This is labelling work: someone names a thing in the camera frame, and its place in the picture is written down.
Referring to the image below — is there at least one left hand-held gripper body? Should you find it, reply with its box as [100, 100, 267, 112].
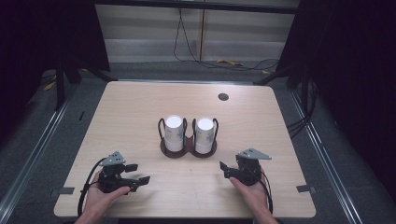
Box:
[97, 150, 133, 194]

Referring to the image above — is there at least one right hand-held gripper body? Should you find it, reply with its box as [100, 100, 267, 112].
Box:
[234, 147, 273, 187]

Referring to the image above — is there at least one black double cup holder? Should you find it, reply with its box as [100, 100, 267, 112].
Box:
[157, 117, 219, 159]

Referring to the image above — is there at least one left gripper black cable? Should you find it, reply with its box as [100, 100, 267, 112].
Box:
[77, 157, 107, 217]

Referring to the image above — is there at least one person's left hand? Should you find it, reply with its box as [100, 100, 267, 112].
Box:
[83, 169, 132, 219]

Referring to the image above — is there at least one single white paper cup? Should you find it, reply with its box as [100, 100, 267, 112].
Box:
[164, 114, 184, 144]

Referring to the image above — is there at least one grey tape strip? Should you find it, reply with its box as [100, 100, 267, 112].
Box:
[295, 184, 318, 193]
[50, 186, 76, 197]

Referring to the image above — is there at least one metal floor rail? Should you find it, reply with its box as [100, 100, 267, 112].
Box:
[289, 89, 366, 224]
[0, 85, 78, 218]

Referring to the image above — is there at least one black metal stand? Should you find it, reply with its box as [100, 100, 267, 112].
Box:
[252, 62, 312, 110]
[54, 52, 119, 112]

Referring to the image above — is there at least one person's right hand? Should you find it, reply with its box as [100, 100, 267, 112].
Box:
[229, 169, 273, 217]

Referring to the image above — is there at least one black overhead bar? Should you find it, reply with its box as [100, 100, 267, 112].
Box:
[92, 0, 301, 15]

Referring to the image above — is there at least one black curtain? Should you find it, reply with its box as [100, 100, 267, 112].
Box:
[275, 0, 396, 203]
[0, 0, 111, 147]

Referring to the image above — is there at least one bundle of black cables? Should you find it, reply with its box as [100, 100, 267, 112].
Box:
[286, 77, 319, 139]

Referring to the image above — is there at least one stack of white paper cups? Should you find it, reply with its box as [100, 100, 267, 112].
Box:
[163, 138, 185, 153]
[194, 117, 215, 155]

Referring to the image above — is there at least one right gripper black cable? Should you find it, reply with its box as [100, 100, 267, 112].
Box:
[260, 170, 275, 215]

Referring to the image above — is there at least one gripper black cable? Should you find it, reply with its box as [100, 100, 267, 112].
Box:
[260, 170, 275, 215]
[77, 157, 107, 217]

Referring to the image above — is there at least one black floor cable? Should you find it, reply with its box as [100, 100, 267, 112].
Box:
[173, 7, 280, 72]

